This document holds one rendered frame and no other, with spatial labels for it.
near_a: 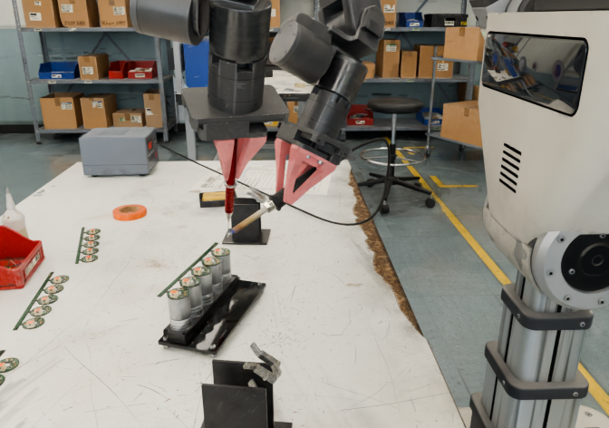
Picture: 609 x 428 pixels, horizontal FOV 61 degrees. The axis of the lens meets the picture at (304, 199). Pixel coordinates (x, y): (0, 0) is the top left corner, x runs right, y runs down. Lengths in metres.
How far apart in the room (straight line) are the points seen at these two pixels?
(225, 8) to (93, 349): 0.40
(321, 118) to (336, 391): 0.33
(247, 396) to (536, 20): 0.57
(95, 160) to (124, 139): 0.09
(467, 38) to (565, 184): 3.48
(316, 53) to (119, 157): 0.72
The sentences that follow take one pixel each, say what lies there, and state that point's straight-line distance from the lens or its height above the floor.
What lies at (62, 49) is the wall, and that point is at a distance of 5.62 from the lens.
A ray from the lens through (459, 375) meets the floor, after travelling 1.85.
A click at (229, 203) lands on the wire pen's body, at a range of 0.63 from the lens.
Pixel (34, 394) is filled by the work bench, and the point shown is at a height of 0.75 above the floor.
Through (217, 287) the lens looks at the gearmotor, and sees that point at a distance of 0.67.
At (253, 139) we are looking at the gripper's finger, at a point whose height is 0.98.
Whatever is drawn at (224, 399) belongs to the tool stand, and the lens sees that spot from 0.45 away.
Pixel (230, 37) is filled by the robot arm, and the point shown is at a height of 1.09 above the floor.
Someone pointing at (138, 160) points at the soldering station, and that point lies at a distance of 1.25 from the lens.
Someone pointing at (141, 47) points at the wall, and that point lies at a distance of 5.38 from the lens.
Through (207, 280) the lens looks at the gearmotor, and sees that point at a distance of 0.64.
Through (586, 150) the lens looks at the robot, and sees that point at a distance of 0.65.
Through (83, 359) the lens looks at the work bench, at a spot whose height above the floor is 0.75.
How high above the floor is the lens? 1.10
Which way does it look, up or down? 20 degrees down
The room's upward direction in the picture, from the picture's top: straight up
